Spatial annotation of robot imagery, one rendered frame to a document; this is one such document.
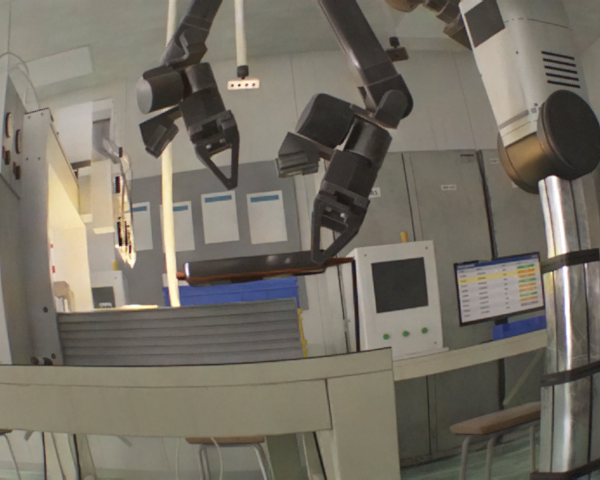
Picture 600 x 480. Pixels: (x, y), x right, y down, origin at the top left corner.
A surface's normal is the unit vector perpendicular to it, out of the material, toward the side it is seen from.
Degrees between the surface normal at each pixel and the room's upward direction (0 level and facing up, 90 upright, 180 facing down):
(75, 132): 90
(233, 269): 90
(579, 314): 90
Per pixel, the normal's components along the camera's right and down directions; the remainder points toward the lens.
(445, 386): 0.14, -0.16
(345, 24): 0.13, 0.15
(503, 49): -0.94, 0.07
